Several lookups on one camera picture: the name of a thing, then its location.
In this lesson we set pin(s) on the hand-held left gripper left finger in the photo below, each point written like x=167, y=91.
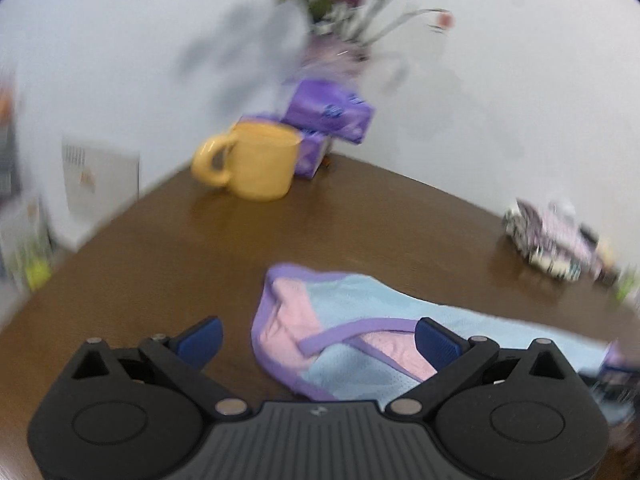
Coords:
x=202, y=344

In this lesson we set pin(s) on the opened purple tissue pack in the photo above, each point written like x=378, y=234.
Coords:
x=330, y=110

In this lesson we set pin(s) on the pink and blue mesh vest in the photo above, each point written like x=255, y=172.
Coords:
x=340, y=300

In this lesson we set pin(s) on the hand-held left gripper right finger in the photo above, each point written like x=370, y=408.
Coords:
x=440, y=346

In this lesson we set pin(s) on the folded cream green-flower garment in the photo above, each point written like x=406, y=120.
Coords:
x=545, y=260

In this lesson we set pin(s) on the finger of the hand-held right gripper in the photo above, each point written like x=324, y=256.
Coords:
x=615, y=387

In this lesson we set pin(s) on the green bottle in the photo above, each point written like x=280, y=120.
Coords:
x=629, y=285

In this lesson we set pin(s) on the purple and white tissue pack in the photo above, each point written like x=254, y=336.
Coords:
x=312, y=157

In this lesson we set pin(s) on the folded pink floral garment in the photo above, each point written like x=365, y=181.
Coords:
x=560, y=230

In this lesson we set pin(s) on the yellow mug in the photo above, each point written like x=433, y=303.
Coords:
x=260, y=165

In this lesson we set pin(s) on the clear rack with packets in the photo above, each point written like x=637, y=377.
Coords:
x=25, y=240

